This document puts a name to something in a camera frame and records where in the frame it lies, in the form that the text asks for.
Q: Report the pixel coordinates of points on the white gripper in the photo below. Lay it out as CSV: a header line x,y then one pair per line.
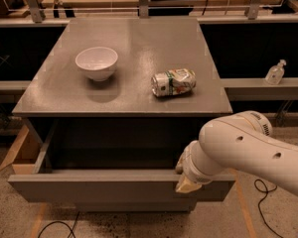
x,y
193,168

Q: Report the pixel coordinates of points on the grey top drawer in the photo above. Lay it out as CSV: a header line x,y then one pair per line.
x,y
115,160

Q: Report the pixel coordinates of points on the grey drawer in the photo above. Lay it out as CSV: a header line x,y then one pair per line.
x,y
182,206
115,160

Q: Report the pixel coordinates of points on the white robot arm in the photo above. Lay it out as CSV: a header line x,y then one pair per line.
x,y
242,142

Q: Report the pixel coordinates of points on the grey drawer cabinet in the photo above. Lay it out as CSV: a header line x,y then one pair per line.
x,y
144,47

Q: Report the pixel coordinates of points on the grey bottom drawer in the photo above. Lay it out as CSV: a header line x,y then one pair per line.
x,y
182,206

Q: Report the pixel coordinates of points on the crushed soda can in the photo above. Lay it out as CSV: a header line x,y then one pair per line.
x,y
173,82

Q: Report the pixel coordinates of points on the clear sanitizer pump bottle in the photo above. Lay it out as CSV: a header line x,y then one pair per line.
x,y
276,73

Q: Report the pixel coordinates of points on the white ceramic bowl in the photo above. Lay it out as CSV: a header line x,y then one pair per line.
x,y
97,63

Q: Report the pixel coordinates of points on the cardboard box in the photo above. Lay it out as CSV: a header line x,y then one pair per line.
x,y
23,153

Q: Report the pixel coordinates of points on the grey metal railing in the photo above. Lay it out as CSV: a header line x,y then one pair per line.
x,y
56,12

